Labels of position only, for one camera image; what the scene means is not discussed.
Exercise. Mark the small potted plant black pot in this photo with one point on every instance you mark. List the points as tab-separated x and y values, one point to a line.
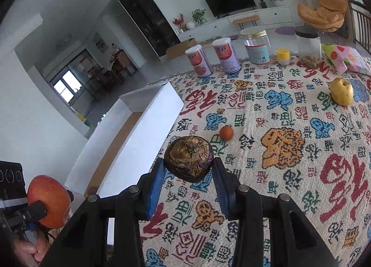
260	1

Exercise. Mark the pink fruit-print snack bag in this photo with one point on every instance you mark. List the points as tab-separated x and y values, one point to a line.
347	58

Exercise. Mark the printed woven blanket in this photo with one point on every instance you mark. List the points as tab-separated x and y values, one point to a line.
289	110

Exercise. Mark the small yellow lid jar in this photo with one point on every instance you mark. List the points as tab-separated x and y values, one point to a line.
283	56

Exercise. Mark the tall black cabinet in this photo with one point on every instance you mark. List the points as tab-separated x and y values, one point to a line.
145	14

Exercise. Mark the white cardboard box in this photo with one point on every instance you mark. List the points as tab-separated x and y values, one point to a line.
130	139

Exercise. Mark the clear plastic jar black lid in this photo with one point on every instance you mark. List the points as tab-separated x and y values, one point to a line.
308	48

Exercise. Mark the white round vase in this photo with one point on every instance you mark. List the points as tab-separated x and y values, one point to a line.
189	25

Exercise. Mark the orange cushioned chair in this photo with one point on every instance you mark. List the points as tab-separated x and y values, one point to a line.
323	13

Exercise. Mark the person's left hand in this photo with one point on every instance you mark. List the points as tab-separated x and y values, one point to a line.
29	251

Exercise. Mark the black television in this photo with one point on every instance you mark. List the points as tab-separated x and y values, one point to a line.
230	0

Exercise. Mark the red apple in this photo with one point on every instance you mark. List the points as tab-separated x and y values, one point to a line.
50	194

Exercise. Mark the white pink can right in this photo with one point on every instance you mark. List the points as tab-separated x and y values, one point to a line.
226	55

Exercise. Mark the labelled glass jar gold lid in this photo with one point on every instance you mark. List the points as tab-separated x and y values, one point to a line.
256	48

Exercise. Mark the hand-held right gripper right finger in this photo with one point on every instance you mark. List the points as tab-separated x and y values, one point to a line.
221	191

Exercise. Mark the red flower arrangement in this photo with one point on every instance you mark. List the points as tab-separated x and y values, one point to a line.
179	20

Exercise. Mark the dark purple mangosteen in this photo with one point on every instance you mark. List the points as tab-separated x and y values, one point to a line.
188	159

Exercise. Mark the white pink can left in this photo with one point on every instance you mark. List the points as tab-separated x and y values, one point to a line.
200	61

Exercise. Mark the small orange mandarin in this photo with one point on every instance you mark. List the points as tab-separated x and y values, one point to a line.
226	133

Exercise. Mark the white pink can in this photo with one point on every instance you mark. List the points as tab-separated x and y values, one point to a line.
200	61
226	55

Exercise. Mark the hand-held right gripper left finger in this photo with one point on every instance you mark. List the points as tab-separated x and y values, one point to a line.
155	188

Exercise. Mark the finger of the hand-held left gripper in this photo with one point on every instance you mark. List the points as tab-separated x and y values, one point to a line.
70	196
34	211

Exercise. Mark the brown open cardboard box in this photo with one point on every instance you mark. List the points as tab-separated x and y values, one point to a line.
185	48

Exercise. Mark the purple round rug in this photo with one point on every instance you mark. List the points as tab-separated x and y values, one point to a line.
285	30

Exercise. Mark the dining table with chairs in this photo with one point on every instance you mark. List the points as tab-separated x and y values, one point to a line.
116	65

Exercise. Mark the leafy potted plant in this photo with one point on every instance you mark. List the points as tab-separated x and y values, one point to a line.
198	16

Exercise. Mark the wooden stool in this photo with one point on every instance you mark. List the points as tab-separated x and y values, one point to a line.
246	20

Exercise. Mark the yellow apple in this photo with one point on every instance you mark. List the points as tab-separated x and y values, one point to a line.
342	91

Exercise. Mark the wooden bench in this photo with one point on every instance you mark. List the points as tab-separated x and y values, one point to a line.
359	23

